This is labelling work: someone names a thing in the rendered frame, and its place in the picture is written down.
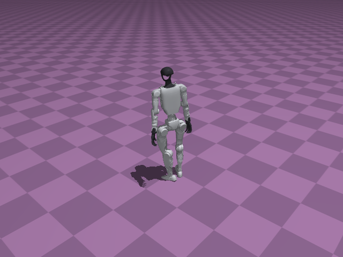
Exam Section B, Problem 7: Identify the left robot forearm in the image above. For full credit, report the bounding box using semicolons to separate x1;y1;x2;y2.
151;109;158;131

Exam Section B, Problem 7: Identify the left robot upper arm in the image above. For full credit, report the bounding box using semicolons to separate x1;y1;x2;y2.
151;88;161;115

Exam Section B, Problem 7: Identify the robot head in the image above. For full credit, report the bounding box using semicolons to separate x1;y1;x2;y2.
160;67;175;88

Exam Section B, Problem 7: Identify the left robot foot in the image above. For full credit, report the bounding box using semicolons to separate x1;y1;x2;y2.
161;175;177;181

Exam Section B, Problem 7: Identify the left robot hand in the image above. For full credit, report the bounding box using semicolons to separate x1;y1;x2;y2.
151;128;157;146

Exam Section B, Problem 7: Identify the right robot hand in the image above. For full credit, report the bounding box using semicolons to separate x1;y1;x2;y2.
185;117;192;133

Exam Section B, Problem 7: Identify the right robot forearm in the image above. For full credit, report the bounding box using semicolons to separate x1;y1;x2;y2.
183;105;190;121

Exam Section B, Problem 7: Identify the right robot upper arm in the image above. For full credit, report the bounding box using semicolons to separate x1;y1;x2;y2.
178;84;188;107

